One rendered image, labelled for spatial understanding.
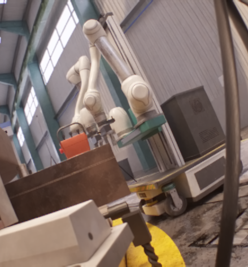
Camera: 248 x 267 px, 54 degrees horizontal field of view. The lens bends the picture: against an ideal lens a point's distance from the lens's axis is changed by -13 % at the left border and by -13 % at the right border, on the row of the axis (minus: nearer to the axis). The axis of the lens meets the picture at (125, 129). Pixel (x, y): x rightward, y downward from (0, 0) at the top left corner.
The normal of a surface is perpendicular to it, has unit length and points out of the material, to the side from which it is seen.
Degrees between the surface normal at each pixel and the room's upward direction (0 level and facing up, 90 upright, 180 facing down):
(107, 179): 90
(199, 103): 90
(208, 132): 90
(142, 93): 95
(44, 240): 72
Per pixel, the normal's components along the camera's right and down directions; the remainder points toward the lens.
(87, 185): 0.16, -0.19
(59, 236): -0.32, -0.33
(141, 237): -0.09, -0.09
